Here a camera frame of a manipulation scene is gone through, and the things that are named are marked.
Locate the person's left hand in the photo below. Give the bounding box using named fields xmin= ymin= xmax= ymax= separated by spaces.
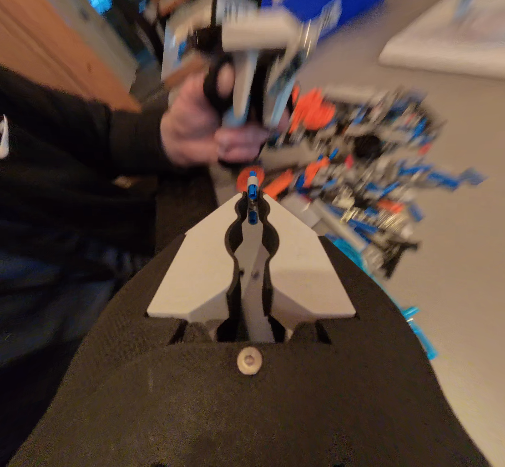
xmin=160 ymin=61 xmax=270 ymax=169

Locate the white book stand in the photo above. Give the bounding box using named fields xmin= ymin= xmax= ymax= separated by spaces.
xmin=379 ymin=0 xmax=505 ymax=81

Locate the person's left forearm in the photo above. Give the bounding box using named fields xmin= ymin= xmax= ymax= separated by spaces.
xmin=0 ymin=64 xmax=170 ymax=199

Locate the blue connector pin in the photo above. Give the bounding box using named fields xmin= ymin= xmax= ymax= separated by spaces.
xmin=246 ymin=185 xmax=260 ymax=225

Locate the pile of building kit parts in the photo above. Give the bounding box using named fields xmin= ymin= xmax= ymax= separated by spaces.
xmin=261 ymin=84 xmax=486 ymax=278

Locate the person's dark clothing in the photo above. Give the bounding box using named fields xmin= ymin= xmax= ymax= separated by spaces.
xmin=0 ymin=183 xmax=186 ymax=436

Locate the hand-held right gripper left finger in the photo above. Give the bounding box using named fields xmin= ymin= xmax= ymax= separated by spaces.
xmin=147 ymin=192 xmax=253 ymax=343

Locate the cyan frame piece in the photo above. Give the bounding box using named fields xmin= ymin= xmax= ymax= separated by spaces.
xmin=325 ymin=234 xmax=438 ymax=361

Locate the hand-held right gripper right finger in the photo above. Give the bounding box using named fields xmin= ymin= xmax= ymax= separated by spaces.
xmin=253 ymin=192 xmax=357 ymax=343

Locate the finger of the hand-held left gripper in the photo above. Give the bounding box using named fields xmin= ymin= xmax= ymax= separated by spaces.
xmin=265 ymin=5 xmax=310 ymax=124
xmin=221 ymin=11 xmax=265 ymax=130

